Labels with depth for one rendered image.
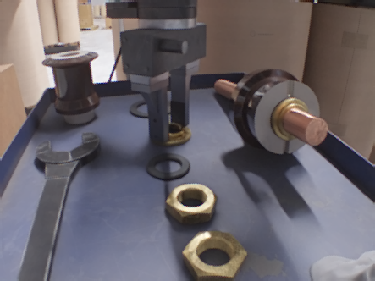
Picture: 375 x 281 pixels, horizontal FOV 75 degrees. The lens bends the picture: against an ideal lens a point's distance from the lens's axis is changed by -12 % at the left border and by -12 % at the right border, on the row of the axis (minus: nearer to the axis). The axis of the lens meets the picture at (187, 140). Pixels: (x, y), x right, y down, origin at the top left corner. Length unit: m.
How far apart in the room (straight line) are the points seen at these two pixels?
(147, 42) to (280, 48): 0.59
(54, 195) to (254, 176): 0.23
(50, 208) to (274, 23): 0.73
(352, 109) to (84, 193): 0.96
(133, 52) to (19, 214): 0.22
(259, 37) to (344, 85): 0.38
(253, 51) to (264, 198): 0.57
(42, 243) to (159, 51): 0.23
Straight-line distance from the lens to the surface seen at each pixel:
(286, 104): 0.33
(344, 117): 1.09
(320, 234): 0.29
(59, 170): 0.35
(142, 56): 0.32
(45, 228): 0.28
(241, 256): 0.23
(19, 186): 0.37
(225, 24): 0.80
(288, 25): 0.86
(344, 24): 1.01
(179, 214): 0.26
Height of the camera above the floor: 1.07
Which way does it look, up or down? 29 degrees down
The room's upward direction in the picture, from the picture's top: straight up
